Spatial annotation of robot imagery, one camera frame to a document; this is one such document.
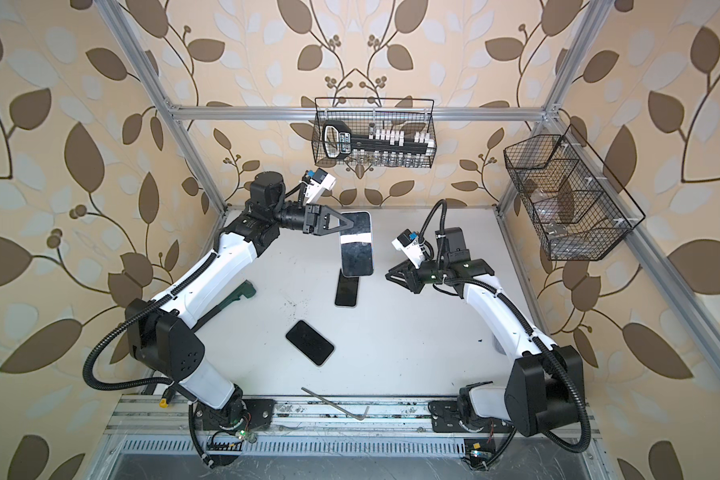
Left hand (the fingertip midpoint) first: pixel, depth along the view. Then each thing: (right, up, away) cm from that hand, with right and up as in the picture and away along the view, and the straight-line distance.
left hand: (351, 225), depth 64 cm
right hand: (+10, -13, +14) cm, 22 cm away
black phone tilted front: (-14, -34, +24) cm, 43 cm away
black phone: (+1, -4, +2) cm, 5 cm away
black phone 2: (-4, -20, +32) cm, 39 cm away
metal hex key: (+3, -48, +12) cm, 50 cm away
